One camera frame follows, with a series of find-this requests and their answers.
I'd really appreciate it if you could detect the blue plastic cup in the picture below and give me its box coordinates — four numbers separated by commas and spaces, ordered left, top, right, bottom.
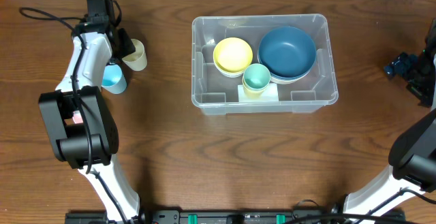
102, 65, 127, 94

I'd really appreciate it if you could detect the yellow cup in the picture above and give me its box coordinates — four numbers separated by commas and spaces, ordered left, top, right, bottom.
243, 79, 268, 99

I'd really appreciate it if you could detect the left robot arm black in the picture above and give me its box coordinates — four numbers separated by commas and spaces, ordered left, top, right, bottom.
38, 0, 140, 223

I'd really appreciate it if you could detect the clear plastic storage bin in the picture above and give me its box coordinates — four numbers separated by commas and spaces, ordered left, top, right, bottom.
191, 14, 339, 115

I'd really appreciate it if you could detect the beige large bowl top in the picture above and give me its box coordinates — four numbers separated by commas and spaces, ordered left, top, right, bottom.
262, 63, 309, 84

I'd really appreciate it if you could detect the green plastic cup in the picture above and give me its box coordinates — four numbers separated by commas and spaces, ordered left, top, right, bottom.
243, 63, 270, 91

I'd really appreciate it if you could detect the light grey small bowl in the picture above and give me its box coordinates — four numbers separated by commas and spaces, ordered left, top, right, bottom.
214, 61, 249, 78

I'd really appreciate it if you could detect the white small bowl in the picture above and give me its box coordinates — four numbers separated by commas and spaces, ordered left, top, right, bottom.
218, 69, 244, 78

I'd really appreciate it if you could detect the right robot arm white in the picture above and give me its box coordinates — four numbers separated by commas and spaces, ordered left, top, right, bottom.
336, 23, 435, 223

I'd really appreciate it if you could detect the cream plastic cup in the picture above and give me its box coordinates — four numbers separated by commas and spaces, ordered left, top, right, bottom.
122, 39, 147, 71

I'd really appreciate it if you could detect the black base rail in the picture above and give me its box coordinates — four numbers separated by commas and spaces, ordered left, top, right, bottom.
64, 209, 407, 224

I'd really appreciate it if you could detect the yellow small bowl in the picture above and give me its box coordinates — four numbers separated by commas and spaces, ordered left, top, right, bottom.
213, 37, 253, 65

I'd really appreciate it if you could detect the dark blue bowl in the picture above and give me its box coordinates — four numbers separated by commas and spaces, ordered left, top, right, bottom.
258, 27, 317, 61
259, 59, 315, 81

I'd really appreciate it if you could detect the pink plastic cup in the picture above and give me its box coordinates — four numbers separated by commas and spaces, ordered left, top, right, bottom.
72, 110, 83, 124

